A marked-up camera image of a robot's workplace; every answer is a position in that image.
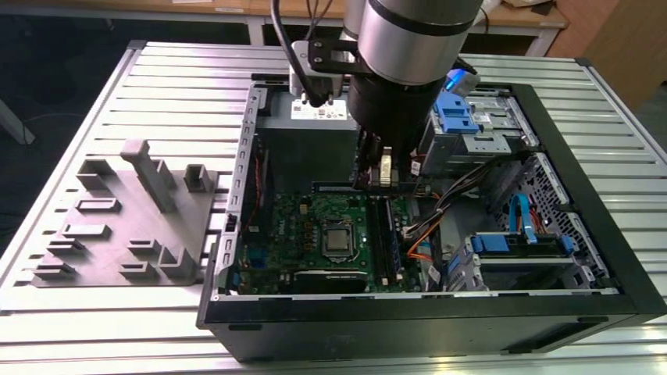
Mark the RAM stick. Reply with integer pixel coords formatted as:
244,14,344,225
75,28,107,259
385,198,402,283
310,180,365,193

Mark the small grey wrist camera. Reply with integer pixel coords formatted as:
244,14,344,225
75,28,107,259
441,68,481,97

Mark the black open PC case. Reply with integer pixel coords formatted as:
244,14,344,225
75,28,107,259
194,72,667,363

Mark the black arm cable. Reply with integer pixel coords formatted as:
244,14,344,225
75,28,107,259
269,0,326,52

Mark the brown cabinet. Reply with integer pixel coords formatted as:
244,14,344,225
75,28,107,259
545,0,667,114

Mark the grey parts rack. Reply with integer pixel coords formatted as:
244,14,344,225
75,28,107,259
30,138,220,290

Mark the CPU socket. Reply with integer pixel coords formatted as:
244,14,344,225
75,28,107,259
317,218,364,265

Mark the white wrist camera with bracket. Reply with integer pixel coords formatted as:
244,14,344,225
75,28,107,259
288,38,360,107

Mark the wooden workbench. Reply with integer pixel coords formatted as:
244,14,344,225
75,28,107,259
0,0,569,58

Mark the blue disk carrier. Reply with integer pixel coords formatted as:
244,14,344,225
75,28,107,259
469,233,573,259
432,93,478,134

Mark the orange wire bundle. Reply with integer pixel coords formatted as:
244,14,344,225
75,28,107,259
406,234,436,262

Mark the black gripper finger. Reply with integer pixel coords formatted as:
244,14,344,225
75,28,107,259
352,130,384,192
378,145,417,191

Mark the blue flat data wire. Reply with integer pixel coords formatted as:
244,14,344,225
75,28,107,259
506,193,538,245

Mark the green motherboard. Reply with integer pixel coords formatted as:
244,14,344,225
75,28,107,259
233,191,433,294

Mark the black graphics card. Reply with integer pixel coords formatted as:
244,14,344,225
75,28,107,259
278,269,369,294

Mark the silver disk bay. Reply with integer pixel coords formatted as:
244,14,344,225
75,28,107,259
446,232,593,292

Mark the silver CPU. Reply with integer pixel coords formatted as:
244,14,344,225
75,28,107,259
322,229,354,253

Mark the black RAM slot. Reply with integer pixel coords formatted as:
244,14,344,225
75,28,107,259
369,198,388,283

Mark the silver drive cage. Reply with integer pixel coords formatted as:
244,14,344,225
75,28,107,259
416,88,538,177

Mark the grey power supply unit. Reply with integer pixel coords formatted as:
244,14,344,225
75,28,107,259
257,91,361,192

